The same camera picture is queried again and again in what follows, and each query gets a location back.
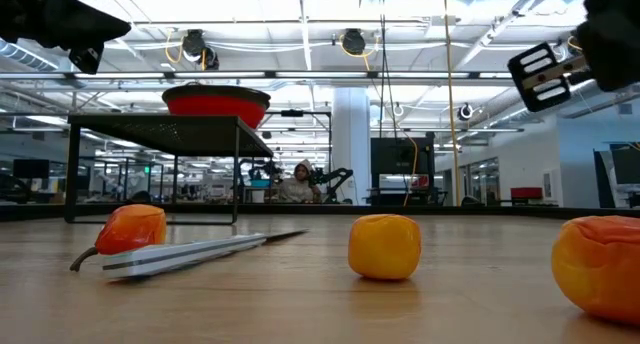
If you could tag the small orange pepper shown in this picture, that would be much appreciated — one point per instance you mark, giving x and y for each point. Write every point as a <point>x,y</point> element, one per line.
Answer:
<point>600,269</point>
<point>385,246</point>
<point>132,229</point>

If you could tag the white square pillar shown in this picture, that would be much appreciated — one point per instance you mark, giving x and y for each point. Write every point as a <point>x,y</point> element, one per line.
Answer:
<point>350,134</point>

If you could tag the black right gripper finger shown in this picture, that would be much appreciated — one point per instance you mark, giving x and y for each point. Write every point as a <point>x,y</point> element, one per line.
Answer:
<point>615,59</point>

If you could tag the red colander with grey rim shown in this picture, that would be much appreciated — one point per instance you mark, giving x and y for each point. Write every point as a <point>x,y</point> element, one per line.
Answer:
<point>215,106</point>

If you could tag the red box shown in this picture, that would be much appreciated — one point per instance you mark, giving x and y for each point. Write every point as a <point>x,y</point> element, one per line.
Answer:
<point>525,193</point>

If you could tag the black background robot arm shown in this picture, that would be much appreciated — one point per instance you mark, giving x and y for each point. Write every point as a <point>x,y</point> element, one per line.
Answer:
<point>335,176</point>

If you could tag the black perforated metal shelf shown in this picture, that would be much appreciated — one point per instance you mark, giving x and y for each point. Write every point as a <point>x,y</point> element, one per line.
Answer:
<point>165,134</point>

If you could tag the black monitor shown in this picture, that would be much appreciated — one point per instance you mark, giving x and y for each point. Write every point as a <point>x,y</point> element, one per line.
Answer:
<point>629,165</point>
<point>30,169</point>

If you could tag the person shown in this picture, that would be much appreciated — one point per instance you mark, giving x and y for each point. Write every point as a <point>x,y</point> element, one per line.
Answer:
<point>299,189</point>

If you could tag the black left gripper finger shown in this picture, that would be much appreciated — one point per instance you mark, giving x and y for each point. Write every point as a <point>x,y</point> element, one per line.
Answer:
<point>90,29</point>

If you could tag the black equipment cart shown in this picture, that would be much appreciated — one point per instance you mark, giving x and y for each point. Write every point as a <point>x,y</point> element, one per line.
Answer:
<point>395,156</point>

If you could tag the black aluminium table frame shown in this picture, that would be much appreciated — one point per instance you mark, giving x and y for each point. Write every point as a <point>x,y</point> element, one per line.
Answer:
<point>450,210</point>

